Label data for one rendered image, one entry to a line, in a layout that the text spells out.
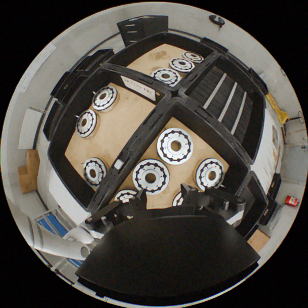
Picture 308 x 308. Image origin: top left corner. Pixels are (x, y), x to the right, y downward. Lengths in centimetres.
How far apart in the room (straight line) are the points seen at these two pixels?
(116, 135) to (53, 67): 290
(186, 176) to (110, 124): 30
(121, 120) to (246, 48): 328
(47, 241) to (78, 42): 336
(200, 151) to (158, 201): 21
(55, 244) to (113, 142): 39
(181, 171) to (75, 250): 45
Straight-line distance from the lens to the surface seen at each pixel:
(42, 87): 306
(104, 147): 37
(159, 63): 50
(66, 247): 38
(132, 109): 36
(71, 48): 324
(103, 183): 26
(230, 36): 326
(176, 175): 33
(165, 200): 35
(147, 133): 22
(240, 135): 45
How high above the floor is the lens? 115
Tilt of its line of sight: 87 degrees down
